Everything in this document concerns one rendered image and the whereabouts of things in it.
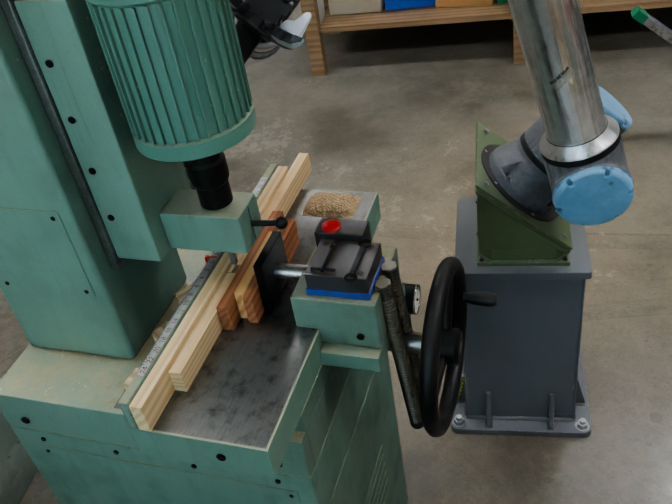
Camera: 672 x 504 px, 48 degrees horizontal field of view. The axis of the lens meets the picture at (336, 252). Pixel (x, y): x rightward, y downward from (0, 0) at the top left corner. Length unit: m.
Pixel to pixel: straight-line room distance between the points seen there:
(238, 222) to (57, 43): 0.35
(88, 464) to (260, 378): 0.46
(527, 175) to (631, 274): 1.01
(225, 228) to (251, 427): 0.30
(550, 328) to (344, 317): 0.87
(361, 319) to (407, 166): 2.09
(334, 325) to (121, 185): 0.38
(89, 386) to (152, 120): 0.52
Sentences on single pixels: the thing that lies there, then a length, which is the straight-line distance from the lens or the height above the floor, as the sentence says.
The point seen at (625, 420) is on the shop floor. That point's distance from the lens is 2.21.
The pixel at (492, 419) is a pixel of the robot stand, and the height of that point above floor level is 0.02.
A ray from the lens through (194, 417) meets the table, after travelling 1.10.
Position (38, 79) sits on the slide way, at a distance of 1.11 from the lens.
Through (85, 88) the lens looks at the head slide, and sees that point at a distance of 1.08.
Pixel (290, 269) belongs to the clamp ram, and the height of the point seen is 0.96.
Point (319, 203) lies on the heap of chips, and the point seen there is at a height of 0.92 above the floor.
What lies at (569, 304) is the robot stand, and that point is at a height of 0.44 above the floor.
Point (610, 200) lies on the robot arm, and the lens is 1.53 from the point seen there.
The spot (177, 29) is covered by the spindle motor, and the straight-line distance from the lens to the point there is 0.97.
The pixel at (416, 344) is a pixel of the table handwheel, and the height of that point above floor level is 0.82.
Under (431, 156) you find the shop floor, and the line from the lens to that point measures 3.23.
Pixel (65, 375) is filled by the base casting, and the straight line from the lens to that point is 1.40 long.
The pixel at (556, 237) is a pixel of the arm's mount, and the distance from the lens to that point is 1.74.
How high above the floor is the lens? 1.70
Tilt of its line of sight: 38 degrees down
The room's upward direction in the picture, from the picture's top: 10 degrees counter-clockwise
